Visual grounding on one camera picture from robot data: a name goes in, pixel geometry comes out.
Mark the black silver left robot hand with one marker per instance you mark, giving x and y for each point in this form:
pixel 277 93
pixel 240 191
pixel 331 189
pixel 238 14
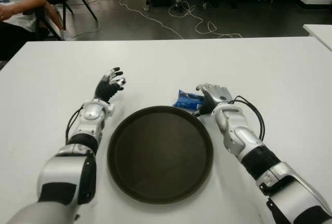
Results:
pixel 106 89

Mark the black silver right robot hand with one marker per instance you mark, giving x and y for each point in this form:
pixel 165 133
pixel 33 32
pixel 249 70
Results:
pixel 216 94

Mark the blue Oreo cookie packet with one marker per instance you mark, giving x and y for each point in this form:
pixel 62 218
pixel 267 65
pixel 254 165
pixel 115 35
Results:
pixel 185 102

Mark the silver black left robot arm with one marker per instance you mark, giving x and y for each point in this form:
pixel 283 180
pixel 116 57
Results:
pixel 85 112

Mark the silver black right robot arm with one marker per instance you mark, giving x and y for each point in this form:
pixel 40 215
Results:
pixel 233 123

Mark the round dark brown tray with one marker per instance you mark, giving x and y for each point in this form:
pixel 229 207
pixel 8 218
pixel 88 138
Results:
pixel 160 156

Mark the bare leg with white shoe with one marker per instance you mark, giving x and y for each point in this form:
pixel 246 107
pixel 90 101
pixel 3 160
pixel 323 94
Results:
pixel 53 14

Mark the white side table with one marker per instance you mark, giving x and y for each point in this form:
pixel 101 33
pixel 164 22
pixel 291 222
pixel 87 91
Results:
pixel 321 32

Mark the seated person in white shirt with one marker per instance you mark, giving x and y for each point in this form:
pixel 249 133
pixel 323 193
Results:
pixel 15 1

